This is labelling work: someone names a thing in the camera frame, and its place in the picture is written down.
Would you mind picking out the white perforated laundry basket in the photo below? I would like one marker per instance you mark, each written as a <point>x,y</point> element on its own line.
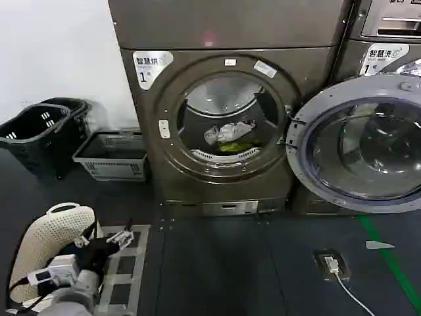
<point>46,237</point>

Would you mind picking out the grey plastic slatted crate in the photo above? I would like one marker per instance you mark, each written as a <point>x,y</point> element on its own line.
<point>112,166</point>

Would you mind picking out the metal floor socket box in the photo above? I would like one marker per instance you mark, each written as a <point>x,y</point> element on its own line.
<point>343,268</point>

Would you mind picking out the black plastic laundry basket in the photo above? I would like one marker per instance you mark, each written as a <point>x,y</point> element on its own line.
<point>79,108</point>
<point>29,138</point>

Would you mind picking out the grey white crumpled garment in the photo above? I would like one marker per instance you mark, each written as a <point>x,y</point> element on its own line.
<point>227,131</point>

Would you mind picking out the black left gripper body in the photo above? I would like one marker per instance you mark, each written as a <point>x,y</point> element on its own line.
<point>95,255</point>

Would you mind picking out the yellow green garment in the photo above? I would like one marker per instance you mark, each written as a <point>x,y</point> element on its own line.
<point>237,146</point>

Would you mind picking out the grey washing machine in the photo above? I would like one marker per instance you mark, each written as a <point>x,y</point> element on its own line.
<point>355,62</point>

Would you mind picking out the pale paper scrap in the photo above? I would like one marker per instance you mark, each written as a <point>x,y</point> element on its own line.
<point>378,245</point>

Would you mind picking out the grey stacked machine with drawer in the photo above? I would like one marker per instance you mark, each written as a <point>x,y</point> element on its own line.
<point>388,19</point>

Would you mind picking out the round glass dryer door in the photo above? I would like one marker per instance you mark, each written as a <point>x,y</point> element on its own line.
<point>361,148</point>

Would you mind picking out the grey grid floor mat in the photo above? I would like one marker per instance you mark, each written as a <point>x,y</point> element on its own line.
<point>138,260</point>

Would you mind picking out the green floor tape line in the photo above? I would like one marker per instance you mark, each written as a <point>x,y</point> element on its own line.
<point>391,263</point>

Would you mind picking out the dark reddish garment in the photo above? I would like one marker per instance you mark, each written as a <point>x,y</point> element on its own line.
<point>251,122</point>

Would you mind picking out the grey front-load dryer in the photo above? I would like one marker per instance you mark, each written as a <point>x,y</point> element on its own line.
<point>306,66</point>

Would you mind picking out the grey stacked dryer unit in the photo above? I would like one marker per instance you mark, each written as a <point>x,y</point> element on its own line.
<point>230,23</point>

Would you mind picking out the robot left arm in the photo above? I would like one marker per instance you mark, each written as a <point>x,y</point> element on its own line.
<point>82,289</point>

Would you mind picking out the white power plug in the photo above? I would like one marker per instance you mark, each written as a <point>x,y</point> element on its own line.
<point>330,264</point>

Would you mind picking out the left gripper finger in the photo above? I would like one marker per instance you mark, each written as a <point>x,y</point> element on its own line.
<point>81,241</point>
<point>122,238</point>

